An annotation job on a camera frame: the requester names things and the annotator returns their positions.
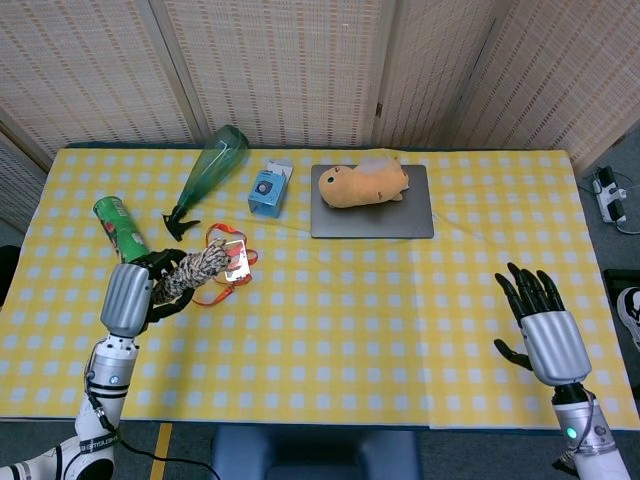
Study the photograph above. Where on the left robot hand grey black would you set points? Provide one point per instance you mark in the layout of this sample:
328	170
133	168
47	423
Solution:
125	300

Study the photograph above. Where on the right robot hand grey black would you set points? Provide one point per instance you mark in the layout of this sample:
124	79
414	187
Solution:
555	345

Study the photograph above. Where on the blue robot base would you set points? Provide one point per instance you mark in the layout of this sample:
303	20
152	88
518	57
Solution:
300	455

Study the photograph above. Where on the green chip can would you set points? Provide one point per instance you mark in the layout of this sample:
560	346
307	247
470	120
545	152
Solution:
117	225

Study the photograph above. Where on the clear badge holder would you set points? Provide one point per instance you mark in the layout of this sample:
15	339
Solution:
240	265

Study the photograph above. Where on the black object beside table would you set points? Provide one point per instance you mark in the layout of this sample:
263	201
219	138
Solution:
7	270

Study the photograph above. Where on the white power strip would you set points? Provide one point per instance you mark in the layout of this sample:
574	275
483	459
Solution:
607	197

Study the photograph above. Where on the green spray bottle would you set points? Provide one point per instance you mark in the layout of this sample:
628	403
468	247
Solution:
215	165

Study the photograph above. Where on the small blue cardboard box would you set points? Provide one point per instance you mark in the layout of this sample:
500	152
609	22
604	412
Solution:
267	192

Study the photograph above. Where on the yellow white checked tablecloth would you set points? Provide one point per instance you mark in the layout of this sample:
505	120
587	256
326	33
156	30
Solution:
350	340

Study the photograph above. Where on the grey closed laptop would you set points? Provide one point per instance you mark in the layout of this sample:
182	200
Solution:
375	222

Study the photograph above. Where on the orange plush toy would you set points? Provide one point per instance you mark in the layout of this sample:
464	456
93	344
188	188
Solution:
360	187

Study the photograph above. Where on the brass screen hinge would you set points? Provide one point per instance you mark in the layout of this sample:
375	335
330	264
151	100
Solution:
379	110

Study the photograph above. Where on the woven folding screen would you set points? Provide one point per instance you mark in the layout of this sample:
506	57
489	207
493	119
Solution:
300	60

